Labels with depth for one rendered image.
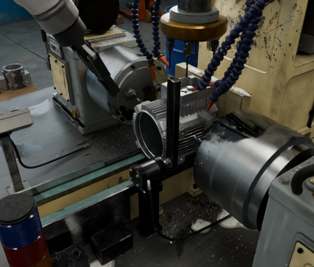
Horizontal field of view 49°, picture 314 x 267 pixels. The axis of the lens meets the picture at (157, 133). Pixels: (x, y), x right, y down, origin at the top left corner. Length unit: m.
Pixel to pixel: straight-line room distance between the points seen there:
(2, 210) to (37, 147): 0.90
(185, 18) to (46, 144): 0.79
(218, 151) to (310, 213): 0.25
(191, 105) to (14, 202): 0.60
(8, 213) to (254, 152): 0.49
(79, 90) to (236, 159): 0.76
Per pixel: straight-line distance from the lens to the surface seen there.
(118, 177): 1.07
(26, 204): 0.53
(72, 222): 0.92
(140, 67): 1.16
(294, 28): 1.00
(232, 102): 1.00
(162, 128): 0.92
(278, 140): 0.77
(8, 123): 1.07
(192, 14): 0.91
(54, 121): 1.57
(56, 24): 0.79
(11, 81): 3.57
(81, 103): 1.37
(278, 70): 1.03
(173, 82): 0.78
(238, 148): 0.77
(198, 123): 0.98
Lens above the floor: 1.56
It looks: 32 degrees down
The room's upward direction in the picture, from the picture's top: straight up
